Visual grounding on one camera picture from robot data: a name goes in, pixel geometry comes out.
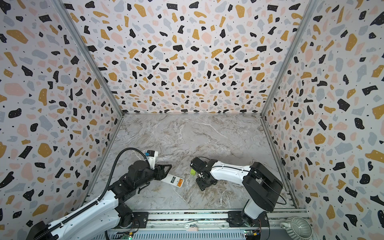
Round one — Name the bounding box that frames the aluminium corner post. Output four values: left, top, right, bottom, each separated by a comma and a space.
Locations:
52, 1, 124, 118
260, 0, 319, 118

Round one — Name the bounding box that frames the black corrugated cable hose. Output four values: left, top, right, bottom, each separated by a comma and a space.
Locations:
25, 147, 148, 240

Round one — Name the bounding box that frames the white red remote control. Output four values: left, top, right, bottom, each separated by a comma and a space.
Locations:
161, 174, 185, 188

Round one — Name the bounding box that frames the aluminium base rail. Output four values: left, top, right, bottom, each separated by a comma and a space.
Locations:
68, 208, 310, 240

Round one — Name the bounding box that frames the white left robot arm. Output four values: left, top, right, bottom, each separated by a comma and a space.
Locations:
27, 161, 172, 240

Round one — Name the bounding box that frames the aluminium corner post left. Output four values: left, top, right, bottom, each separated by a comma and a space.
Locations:
52, 1, 124, 118

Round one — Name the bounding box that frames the aluminium corner post right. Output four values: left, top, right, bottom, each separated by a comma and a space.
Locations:
260, 0, 319, 118

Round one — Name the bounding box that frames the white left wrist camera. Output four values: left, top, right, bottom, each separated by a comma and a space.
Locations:
146, 150, 159, 170

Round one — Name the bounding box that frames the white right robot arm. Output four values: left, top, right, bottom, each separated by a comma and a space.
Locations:
190, 158, 283, 220

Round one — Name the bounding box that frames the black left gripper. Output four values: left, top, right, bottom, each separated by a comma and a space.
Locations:
135, 163, 172, 190

